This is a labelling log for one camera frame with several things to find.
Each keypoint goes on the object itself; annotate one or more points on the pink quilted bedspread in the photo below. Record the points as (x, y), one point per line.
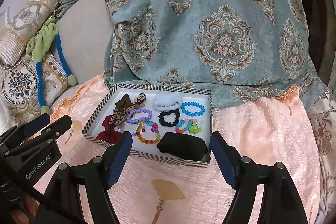
(262, 134)

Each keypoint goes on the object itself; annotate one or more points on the white fluffy scrunchie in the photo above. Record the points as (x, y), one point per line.
(162, 102)

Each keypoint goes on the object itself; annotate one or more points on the cream bolster pillow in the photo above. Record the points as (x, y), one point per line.
(26, 16)

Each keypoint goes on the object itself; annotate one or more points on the black cloth pouch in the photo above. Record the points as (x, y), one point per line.
(181, 146)

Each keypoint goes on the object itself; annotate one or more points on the floral embroidered cushion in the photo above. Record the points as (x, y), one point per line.
(21, 82)

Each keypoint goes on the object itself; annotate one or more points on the green and blue plush toy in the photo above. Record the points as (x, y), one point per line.
(42, 43)

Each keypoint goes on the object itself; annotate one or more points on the leopard print hair bow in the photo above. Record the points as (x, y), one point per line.
(136, 102)

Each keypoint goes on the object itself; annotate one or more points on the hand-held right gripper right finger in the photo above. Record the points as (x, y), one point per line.
(223, 161)

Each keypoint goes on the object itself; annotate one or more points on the cream floral bedsheet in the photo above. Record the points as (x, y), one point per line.
(323, 134)

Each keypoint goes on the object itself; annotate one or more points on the striped cardboard box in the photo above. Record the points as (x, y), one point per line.
(183, 97)

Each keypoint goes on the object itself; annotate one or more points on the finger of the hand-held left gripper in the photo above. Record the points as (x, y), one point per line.
(36, 123)
(52, 129)

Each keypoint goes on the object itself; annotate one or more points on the black scrunchie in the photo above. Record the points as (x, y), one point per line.
(162, 119)

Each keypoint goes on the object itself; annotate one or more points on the person's left hand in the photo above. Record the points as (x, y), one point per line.
(19, 213)

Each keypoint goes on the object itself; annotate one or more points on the red velvet hair bow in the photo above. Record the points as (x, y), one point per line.
(107, 134)

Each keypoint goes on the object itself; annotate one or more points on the beige upholstered backrest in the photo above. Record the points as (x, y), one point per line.
(86, 37)

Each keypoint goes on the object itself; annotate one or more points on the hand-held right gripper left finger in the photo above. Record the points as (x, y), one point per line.
(118, 161)

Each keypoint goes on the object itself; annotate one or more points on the blue damask blanket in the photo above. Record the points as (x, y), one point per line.
(183, 56)

